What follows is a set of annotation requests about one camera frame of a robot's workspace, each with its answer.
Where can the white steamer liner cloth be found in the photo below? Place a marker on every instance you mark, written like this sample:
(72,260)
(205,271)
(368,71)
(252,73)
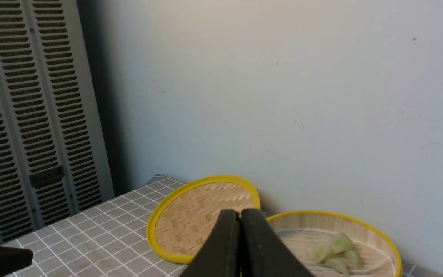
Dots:
(376,262)

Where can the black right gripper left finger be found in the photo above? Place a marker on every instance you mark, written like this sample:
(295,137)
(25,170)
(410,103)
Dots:
(218,257)

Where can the yellow-rimmed woven steamer lid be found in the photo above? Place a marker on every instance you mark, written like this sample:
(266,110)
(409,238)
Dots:
(182,221)

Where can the pale green steamed dumpling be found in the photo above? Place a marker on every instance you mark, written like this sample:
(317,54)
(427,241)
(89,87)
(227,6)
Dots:
(320,253)

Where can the yellow-rimmed bamboo steamer basket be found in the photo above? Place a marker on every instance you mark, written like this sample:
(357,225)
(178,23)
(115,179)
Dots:
(338,223)

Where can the grey checked tablecloth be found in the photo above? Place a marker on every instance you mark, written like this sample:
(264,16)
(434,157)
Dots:
(108,240)

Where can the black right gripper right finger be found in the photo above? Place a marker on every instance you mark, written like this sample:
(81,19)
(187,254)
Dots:
(263,254)

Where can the grey louvered cabinet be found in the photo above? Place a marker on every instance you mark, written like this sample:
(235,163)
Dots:
(53,161)

